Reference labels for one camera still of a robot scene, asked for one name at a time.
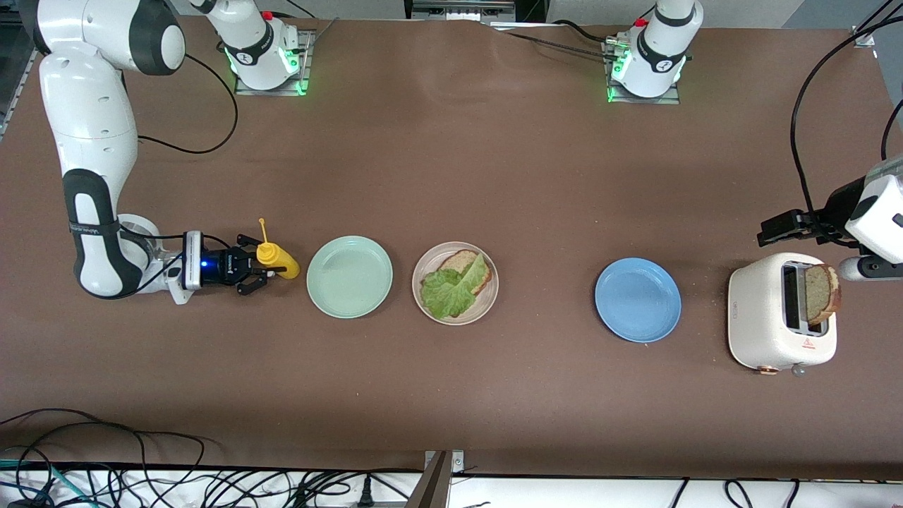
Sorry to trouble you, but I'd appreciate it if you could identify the brown bread slice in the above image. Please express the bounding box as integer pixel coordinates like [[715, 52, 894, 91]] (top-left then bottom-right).
[[804, 264, 842, 327], [439, 249, 493, 296]]

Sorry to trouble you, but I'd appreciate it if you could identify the black base cable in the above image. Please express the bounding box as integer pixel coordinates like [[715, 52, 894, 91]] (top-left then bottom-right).
[[487, 20, 622, 63]]

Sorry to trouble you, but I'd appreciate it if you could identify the black metal frame unit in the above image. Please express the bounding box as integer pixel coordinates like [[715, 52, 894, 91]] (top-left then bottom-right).
[[404, 0, 519, 23]]

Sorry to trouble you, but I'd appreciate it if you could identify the black looped table cable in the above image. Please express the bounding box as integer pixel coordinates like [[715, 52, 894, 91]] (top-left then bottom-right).
[[0, 408, 212, 495]]

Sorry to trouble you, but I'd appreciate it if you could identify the beige plate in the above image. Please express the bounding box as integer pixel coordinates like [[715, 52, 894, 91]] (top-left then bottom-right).
[[412, 242, 499, 326]]

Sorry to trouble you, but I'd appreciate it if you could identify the yellow mustard squeeze bottle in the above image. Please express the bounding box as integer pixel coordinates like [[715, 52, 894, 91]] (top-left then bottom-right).
[[255, 217, 301, 280]]

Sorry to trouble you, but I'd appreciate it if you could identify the blue plate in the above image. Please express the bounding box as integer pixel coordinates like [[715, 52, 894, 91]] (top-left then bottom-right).
[[595, 258, 682, 344]]

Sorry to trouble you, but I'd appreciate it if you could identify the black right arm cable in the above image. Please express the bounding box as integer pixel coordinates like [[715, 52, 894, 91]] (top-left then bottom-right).
[[116, 53, 239, 283]]

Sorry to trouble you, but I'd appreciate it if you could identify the mint green plate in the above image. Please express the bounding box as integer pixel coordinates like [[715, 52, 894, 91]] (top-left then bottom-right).
[[306, 236, 394, 320]]

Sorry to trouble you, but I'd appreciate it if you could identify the white toaster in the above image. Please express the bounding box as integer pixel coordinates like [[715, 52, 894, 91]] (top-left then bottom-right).
[[727, 252, 839, 377]]

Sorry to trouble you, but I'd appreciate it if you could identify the black floor cable tangle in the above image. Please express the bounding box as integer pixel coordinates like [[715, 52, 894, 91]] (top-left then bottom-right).
[[0, 462, 424, 508]]

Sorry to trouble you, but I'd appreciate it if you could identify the teal cable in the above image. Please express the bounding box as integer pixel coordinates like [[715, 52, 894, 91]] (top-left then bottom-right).
[[0, 457, 78, 505]]

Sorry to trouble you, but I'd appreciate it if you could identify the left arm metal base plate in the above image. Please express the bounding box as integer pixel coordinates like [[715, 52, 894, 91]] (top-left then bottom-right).
[[603, 39, 681, 105]]

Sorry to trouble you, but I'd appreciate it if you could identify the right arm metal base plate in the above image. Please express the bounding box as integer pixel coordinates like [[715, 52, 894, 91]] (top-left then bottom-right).
[[234, 30, 311, 97]]

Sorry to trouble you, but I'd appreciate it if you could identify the green lettuce leaf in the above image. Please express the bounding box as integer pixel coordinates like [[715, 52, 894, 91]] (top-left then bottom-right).
[[420, 253, 487, 319]]

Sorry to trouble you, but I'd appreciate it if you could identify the grey metal bracket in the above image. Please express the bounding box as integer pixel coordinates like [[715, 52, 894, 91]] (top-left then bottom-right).
[[406, 449, 466, 508]]

